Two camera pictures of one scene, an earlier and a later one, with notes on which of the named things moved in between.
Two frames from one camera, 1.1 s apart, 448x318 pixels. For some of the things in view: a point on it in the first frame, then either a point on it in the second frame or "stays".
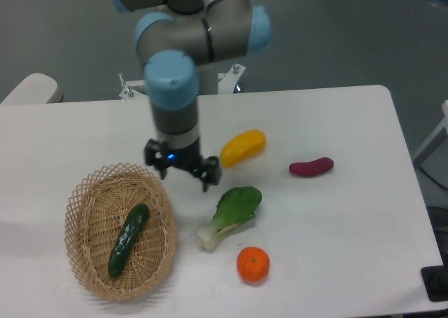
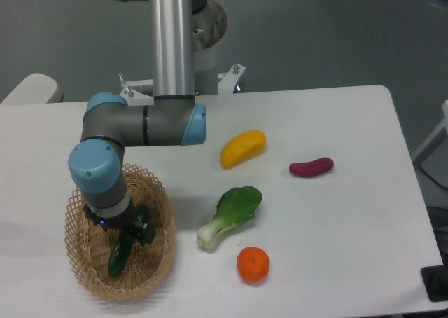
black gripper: x=185 y=158 -> x=145 y=232
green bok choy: x=236 y=205 stays
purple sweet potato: x=311 y=168 stays
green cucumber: x=127 y=238 stays
